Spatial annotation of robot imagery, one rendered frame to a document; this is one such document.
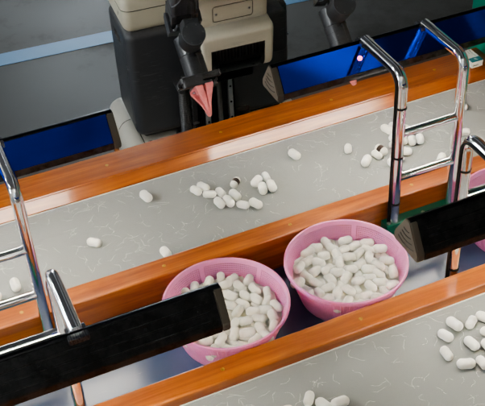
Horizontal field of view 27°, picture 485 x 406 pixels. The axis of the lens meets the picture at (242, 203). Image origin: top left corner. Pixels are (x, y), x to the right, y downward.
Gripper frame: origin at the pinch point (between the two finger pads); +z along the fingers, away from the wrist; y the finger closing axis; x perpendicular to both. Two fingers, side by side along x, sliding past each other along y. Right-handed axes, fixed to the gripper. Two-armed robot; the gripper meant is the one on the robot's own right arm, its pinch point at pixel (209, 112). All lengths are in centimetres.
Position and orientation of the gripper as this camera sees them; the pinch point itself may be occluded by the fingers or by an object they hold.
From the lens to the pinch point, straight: 245.2
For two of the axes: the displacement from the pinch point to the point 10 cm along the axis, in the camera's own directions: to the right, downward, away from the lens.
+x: -2.3, 1.7, 9.6
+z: 3.1, 9.5, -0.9
